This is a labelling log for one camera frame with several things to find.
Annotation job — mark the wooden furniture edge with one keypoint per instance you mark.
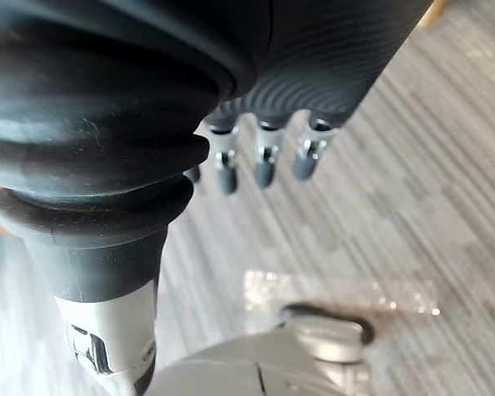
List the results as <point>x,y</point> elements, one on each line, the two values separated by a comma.
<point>430,11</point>

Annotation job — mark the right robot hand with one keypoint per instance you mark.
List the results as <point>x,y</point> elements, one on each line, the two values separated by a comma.
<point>107,123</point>

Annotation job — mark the silver robot leg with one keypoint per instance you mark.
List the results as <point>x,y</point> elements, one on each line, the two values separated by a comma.
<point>251,365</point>

